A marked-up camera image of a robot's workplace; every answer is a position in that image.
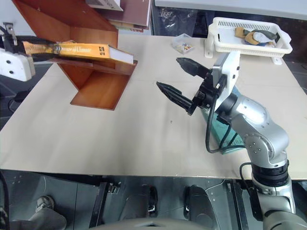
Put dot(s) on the grey trouser leg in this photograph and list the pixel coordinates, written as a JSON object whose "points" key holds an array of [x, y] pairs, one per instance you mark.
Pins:
{"points": [[40, 219]]}

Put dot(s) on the brown wooden bookshelf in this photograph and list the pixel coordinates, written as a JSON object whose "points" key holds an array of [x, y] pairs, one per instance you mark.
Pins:
{"points": [[96, 86]]}

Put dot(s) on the grey cover book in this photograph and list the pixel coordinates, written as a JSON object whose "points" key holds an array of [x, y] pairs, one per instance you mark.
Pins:
{"points": [[105, 3]]}

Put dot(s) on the black table leg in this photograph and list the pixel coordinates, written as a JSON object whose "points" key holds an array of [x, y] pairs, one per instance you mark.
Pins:
{"points": [[98, 203], [241, 206]]}

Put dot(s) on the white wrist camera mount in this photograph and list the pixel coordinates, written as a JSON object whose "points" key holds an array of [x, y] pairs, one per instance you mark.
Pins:
{"points": [[14, 64], [230, 72]]}

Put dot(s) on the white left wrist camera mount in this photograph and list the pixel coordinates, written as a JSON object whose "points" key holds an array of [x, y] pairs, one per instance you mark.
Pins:
{"points": [[14, 64]]}

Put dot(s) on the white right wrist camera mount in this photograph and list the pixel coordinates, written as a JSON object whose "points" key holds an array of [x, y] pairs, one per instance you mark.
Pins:
{"points": [[230, 72]]}

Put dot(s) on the brown cloth piece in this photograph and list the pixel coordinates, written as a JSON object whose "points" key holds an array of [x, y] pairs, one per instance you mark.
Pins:
{"points": [[243, 34]]}

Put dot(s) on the yellow hardcover book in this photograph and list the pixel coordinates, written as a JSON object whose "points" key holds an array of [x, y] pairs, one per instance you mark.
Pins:
{"points": [[79, 50]]}

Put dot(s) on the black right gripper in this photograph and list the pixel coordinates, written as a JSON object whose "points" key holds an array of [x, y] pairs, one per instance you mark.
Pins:
{"points": [[207, 91]]}

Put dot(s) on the small clear plastic box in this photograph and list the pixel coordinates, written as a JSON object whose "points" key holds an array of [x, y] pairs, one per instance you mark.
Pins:
{"points": [[182, 44]]}

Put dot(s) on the grey cloth piece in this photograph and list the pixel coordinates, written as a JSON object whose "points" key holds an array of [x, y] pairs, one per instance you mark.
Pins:
{"points": [[266, 36]]}

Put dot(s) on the grey robot torso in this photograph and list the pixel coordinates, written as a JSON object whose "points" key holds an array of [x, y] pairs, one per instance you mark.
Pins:
{"points": [[168, 224]]}

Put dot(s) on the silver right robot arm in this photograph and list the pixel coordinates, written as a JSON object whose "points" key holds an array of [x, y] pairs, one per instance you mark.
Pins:
{"points": [[261, 134]]}

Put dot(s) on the grey sneaker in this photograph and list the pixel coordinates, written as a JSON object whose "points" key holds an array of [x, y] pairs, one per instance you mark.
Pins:
{"points": [[44, 203]]}

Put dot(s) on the teal book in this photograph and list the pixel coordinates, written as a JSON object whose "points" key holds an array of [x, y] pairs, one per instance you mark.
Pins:
{"points": [[218, 134]]}

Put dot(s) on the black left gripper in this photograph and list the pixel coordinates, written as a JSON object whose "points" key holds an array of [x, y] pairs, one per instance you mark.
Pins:
{"points": [[9, 42]]}

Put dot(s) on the white plastic basket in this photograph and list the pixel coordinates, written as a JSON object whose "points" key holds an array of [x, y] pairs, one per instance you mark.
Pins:
{"points": [[223, 45]]}

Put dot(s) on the pale book under maroon book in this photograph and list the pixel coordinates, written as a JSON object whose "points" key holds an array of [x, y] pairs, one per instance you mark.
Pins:
{"points": [[129, 26]]}

